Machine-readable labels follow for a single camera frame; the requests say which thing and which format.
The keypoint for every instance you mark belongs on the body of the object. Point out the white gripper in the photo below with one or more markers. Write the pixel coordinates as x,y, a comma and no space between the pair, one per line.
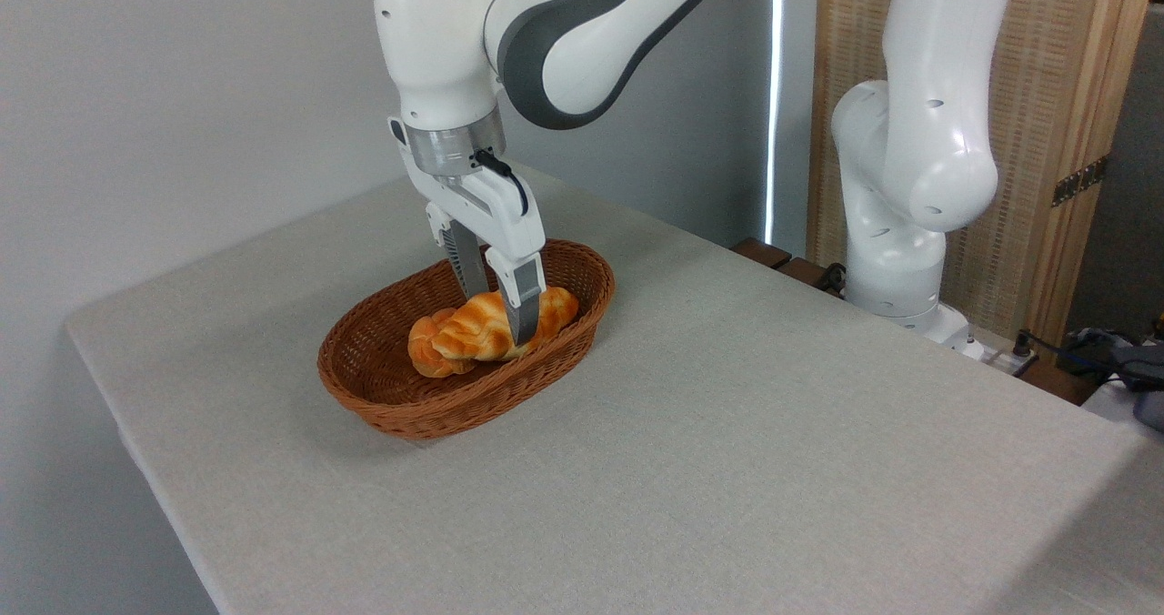
496,215

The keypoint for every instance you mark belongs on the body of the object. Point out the braided golden bread loaf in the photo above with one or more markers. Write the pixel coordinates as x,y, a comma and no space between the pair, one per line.
477,328

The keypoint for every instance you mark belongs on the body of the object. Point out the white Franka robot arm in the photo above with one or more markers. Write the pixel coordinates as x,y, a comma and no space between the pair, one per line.
446,42

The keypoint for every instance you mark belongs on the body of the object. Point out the brown wicker oval basket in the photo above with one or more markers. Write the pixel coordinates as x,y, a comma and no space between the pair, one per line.
391,388

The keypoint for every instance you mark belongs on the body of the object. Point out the dark wooden board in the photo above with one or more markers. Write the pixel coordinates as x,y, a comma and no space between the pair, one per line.
805,274
762,252

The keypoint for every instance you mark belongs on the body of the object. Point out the grey tablecloth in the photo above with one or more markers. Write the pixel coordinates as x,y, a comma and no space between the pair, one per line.
727,469

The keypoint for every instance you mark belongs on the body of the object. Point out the metal screen hinge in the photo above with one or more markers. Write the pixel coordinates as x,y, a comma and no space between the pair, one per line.
1080,181

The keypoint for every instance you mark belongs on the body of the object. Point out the dark blue bag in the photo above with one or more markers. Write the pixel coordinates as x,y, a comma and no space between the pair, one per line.
1118,356

